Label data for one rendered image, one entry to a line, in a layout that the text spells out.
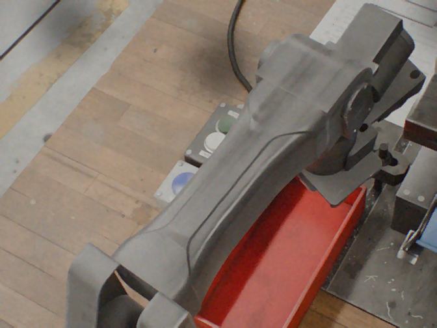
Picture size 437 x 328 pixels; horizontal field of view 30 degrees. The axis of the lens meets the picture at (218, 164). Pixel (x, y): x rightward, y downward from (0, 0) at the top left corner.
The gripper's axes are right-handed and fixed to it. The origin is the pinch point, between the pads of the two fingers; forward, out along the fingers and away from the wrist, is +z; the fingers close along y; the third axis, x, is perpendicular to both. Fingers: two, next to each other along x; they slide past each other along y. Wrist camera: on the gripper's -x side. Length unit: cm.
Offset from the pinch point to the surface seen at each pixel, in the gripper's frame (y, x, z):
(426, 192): -8.0, -10.7, 13.7
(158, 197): 15.2, 14.7, 20.1
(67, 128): 34.5, 18.5, 27.1
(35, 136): 85, 28, 132
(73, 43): 107, 2, 142
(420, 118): -2.7, -11.7, -1.2
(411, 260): -12.9, -3.0, 11.2
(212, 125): 19.4, 2.3, 23.5
